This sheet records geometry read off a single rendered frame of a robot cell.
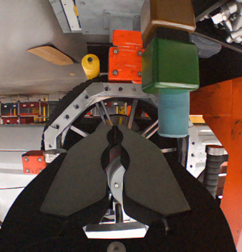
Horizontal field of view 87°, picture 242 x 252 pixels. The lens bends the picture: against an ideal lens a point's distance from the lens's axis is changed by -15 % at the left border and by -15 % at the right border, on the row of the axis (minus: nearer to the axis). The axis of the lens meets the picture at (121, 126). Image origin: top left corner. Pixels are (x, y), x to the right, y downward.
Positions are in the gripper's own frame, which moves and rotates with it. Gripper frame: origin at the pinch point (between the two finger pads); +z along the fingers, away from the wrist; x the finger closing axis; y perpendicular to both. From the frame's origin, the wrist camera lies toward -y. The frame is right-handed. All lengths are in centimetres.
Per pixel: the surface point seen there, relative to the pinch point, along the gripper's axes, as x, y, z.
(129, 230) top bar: 3.5, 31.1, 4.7
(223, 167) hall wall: 832, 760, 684
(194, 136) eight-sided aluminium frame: 29.1, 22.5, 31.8
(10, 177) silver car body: -66, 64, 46
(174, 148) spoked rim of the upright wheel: 26, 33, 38
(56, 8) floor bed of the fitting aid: -33, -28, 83
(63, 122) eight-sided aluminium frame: -16.2, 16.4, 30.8
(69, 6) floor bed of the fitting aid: -26, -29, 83
